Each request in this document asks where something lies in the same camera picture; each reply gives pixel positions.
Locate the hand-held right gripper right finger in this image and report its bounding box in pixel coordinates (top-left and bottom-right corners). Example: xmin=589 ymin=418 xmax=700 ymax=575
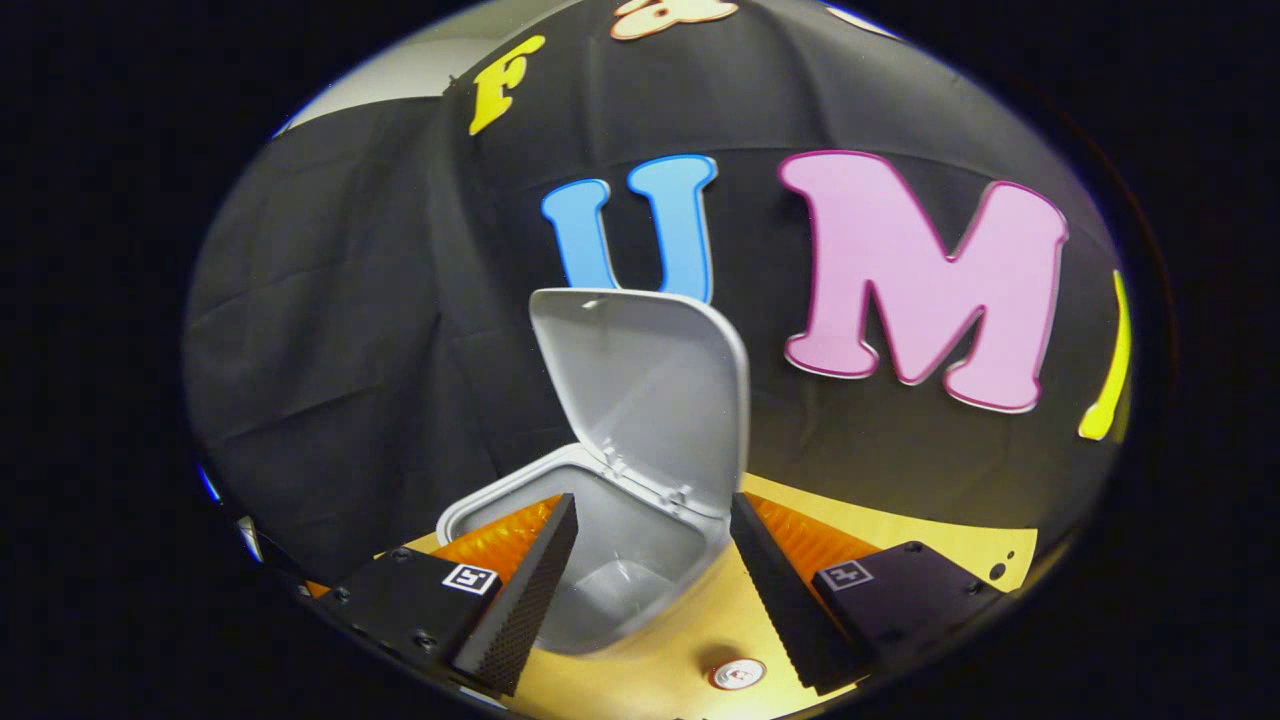
xmin=730 ymin=491 xmax=1007 ymax=697

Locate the red pop can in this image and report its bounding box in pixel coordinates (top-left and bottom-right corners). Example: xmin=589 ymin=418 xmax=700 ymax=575
xmin=708 ymin=657 xmax=768 ymax=692

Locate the white desktop garbage bin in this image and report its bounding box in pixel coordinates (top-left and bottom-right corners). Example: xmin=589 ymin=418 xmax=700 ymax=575
xmin=436 ymin=288 xmax=751 ymax=658

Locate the wooden desktop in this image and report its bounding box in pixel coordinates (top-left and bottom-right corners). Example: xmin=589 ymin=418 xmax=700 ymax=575
xmin=375 ymin=472 xmax=1041 ymax=720

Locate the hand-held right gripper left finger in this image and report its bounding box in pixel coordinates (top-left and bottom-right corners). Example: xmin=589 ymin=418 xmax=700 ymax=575
xmin=303 ymin=492 xmax=580 ymax=699

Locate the black backdrop cloth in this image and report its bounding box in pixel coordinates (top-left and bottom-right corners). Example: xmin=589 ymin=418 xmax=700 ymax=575
xmin=183 ymin=0 xmax=1136 ymax=586

